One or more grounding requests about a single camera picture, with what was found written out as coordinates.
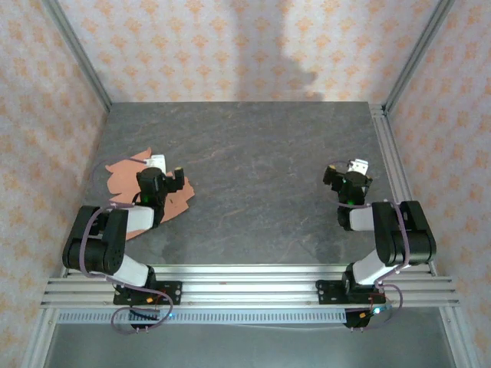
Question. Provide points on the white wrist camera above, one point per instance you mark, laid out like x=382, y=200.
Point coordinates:
x=157, y=161
x=358, y=165

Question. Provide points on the aluminium frame post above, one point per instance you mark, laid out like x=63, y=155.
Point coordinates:
x=76, y=53
x=417, y=53

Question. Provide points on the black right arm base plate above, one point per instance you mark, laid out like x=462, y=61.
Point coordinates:
x=326, y=291

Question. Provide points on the small circuit board with LED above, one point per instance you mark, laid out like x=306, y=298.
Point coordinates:
x=379, y=310

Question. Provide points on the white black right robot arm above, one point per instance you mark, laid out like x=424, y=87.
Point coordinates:
x=387, y=230

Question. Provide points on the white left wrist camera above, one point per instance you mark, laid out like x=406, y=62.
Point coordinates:
x=157, y=161

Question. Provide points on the aluminium mounting rail beam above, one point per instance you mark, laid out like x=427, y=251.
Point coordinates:
x=249, y=287

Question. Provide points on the aluminium side rail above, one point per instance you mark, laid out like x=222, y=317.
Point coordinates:
x=391, y=161

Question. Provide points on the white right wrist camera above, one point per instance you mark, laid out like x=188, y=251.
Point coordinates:
x=358, y=165

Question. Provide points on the aluminium frame leg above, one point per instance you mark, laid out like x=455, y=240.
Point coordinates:
x=38, y=341
x=454, y=341

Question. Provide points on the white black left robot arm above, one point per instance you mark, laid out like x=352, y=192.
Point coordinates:
x=134, y=268

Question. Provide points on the grey metal lower panel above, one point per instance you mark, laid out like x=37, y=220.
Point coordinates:
x=249, y=349

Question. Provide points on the orange paper box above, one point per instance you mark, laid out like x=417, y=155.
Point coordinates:
x=122, y=180

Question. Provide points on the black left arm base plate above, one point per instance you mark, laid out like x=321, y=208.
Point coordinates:
x=172, y=287

